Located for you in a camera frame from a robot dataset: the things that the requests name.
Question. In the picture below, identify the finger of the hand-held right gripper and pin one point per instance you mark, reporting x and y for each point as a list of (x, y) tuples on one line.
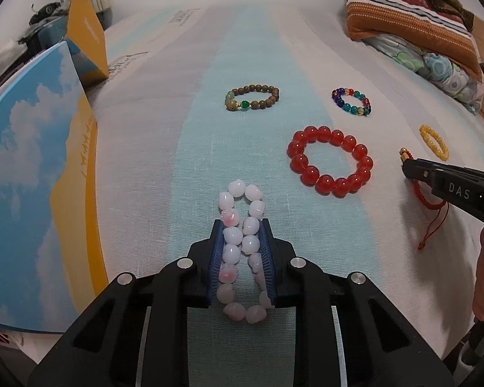
[(417, 168)]

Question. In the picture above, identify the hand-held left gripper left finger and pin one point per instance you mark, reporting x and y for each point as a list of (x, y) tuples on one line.
[(217, 260)]

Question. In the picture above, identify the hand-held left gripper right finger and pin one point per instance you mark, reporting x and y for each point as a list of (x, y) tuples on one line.
[(266, 260)]

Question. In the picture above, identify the blue and yellow cardboard box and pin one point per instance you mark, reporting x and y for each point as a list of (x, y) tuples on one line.
[(24, 149)]

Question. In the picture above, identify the striped bed sheet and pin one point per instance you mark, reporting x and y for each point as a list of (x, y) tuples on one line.
[(326, 250)]

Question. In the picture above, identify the floral quilt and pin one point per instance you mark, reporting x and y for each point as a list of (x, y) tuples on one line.
[(439, 68)]

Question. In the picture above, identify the striped pillow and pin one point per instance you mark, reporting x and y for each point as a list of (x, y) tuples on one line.
[(407, 16)]

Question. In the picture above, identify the teal suitcase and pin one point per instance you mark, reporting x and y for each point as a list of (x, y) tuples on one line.
[(52, 34)]

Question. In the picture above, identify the white plastic bag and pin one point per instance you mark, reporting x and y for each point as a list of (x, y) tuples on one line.
[(8, 50)]

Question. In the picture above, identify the black items on suitcase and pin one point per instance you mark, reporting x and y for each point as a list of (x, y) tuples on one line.
[(44, 12)]

